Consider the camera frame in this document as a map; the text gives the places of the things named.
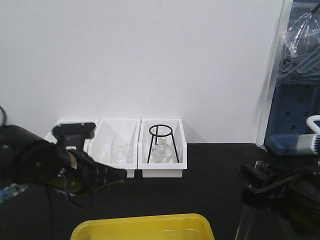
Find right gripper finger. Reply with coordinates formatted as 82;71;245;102
239;163;277;187
253;174;300;213

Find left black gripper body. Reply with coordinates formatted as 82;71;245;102
59;149;127;208

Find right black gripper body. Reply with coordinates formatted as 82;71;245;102
269;172;320;230

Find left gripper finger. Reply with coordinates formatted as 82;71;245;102
51;122;96;150

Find tall clear test tube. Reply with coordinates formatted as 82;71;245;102
235;160;267;240

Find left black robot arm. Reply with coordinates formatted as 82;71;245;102
0;122;127;208

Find yellow plastic tray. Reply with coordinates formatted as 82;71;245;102
70;213;215;240

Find left white storage bin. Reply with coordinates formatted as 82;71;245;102
44;119;99;152

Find white storage bin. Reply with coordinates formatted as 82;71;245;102
44;119;99;152
87;119;141;178
137;119;188;178

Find clear glass beaker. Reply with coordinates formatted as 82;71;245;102
104;141;128;164

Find middle white storage bin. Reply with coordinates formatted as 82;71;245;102
87;119;141;178

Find white lab faucet green knob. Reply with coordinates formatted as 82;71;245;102
306;115;320;135

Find blue pegboard drying rack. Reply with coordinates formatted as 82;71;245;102
264;84;320;156

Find clear glass flask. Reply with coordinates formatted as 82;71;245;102
150;138;174;164

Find right white storage bin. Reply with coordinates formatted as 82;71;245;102
137;119;188;178

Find clear plastic wrapped rods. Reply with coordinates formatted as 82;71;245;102
275;0;320;87

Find black wire tripod stand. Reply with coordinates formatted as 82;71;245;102
147;124;181;164

